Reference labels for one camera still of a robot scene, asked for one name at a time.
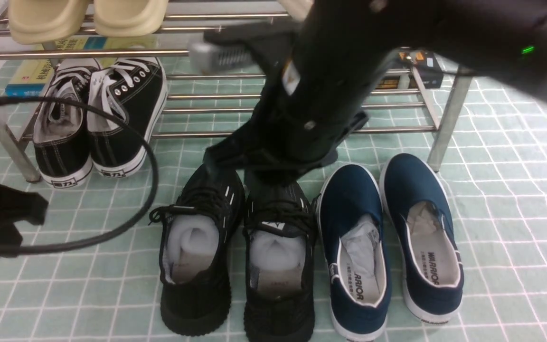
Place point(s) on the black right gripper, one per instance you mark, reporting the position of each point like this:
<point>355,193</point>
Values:
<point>311,101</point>

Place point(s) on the black canvas sneaker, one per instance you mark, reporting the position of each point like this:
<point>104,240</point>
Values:
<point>60,138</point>
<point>134,90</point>

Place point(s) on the black knit sneaker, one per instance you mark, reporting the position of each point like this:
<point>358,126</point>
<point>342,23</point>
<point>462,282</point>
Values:
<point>196,233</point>
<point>280,234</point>

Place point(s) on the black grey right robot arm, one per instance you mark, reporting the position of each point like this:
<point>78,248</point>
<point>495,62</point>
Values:
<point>503,39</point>

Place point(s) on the steel shoe rack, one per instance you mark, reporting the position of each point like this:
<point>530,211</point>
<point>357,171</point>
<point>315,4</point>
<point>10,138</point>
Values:
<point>203,108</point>

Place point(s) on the left cream slipper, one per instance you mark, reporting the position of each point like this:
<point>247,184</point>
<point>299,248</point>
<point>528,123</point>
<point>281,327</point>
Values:
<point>297,9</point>

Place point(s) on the left navy slip-on shoe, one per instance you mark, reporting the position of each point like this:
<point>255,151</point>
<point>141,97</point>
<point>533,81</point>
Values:
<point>349,216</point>

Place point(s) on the navy slip-on shoe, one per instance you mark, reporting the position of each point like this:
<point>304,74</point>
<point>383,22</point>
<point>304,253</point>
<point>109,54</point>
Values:
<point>416,203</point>
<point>349,216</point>

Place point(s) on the yellow and blue book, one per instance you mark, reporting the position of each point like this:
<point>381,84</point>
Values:
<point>32,75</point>

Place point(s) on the right navy slip-on shoe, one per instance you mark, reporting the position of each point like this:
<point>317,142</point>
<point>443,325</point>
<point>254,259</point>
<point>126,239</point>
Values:
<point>416,203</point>

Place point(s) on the left yellow slipper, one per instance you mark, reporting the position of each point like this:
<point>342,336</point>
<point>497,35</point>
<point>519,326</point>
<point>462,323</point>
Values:
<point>32,22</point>

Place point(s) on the yellow slipper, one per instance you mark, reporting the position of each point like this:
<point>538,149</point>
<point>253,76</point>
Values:
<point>128,18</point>
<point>32,22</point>

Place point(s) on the right yellow slipper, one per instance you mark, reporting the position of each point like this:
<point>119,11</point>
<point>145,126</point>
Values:
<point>128,18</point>

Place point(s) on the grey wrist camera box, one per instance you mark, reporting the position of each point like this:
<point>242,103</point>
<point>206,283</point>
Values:
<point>208,58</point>

